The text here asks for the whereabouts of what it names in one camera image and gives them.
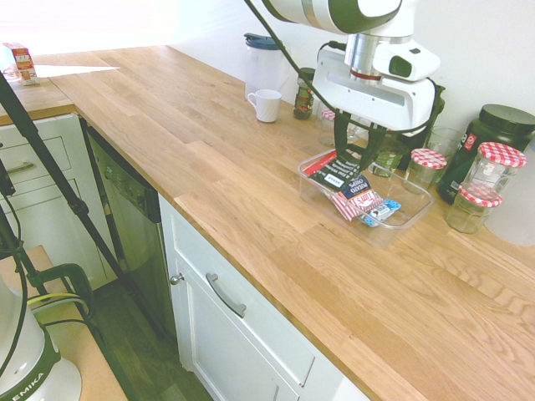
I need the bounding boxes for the red snack pack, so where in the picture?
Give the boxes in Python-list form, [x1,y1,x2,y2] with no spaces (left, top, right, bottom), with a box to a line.
[301,150,339,176]

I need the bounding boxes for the clear pitcher with teal lid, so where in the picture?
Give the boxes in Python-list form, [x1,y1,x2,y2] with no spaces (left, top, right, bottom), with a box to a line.
[243,33,290,102]

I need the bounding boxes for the orange white carton box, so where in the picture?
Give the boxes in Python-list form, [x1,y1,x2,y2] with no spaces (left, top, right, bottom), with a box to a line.
[1,41,42,87]

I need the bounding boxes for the yellow cable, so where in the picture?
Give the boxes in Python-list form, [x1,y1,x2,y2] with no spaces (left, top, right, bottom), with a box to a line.
[25,291,91,317]

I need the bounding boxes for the stainless steel dishwasher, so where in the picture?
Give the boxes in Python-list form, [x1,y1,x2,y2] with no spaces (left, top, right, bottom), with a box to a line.
[80,118,179,338]

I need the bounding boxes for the spice jar with dark lid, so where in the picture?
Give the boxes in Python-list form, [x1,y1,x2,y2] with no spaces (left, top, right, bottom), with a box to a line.
[293,67,318,121]

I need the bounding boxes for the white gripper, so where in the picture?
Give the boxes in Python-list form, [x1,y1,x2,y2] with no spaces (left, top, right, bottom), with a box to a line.
[312,45,436,173]

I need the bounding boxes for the white ceramic mug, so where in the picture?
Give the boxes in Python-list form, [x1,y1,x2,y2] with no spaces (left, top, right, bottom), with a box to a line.
[246,88,283,124]

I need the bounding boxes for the blue white snack bar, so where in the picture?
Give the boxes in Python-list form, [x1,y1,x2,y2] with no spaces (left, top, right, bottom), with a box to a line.
[359,197,403,228]

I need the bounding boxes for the glass jar red checkered lid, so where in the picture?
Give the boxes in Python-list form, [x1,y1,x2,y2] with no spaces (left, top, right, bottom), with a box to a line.
[444,185,503,235]
[404,147,449,195]
[461,141,528,198]
[318,108,338,148]

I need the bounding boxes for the dark green Vega protein tub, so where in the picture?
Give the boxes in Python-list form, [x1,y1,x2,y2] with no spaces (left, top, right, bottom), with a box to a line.
[437,104,535,206]

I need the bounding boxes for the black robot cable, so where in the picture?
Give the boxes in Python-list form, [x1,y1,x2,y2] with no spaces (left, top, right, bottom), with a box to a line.
[243,0,438,137]

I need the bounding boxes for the short clear glass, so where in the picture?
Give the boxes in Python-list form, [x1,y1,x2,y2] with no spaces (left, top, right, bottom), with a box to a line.
[425,125,466,185]

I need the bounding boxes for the black camera tripod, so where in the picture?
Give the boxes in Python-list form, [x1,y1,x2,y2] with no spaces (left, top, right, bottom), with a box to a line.
[0,71,169,340]

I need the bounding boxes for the white cabinet with bar handle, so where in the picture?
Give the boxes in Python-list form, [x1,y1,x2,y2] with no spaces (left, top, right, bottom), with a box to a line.
[0,111,120,292]

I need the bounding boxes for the dark green protein bar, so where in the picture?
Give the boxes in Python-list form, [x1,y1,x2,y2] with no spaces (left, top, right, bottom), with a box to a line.
[311,155,363,192]

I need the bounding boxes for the white kitchen cabinet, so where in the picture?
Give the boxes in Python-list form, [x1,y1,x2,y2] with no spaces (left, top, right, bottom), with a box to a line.
[157,193,371,401]

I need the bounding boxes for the black table clamp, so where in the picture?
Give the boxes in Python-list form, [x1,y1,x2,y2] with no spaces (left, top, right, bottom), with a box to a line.
[39,261,94,321]

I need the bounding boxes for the clear plastic rectangular container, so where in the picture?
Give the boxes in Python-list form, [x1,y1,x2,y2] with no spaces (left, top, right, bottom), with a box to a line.
[297,148,436,250]

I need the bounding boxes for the snack packets in tray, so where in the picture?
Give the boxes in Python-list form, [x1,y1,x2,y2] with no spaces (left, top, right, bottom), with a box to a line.
[329,175,383,222]

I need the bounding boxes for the green tinted glass cup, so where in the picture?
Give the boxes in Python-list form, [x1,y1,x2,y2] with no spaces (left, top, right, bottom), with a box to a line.
[369,132,410,180]

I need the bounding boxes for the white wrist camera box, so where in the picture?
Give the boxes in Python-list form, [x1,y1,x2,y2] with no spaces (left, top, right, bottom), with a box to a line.
[370,40,442,84]

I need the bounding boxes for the metal drawer handle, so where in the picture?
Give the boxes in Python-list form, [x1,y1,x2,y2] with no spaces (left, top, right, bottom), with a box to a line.
[205,272,248,319]

